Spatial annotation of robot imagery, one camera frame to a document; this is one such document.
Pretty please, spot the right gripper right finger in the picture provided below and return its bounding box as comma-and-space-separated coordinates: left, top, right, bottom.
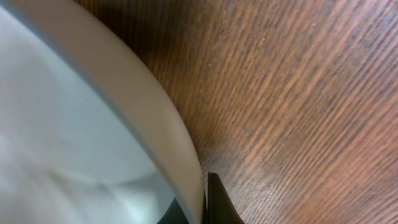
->
207, 172, 244, 224

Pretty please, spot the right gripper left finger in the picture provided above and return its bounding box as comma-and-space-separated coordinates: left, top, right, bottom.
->
157, 198, 188, 224

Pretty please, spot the cream bowl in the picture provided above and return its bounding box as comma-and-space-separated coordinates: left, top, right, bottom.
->
1, 1, 205, 223

